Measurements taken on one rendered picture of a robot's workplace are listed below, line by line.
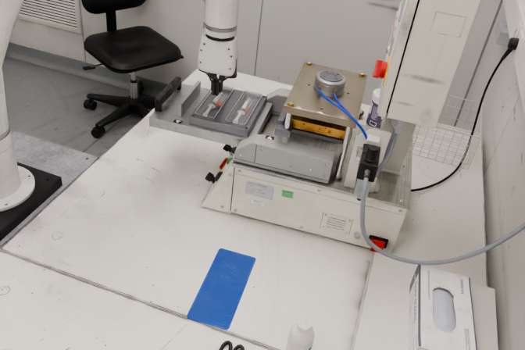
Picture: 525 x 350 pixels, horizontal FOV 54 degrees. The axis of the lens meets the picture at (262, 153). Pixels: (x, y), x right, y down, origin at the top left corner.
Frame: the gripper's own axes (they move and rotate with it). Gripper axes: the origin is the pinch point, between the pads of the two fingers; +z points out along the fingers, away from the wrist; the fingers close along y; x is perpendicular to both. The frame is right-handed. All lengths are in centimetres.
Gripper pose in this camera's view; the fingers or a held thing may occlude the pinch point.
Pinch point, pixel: (216, 87)
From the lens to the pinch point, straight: 143.9
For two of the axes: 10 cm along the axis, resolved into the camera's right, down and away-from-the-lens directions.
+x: 2.6, -5.3, 8.1
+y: 9.6, 2.3, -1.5
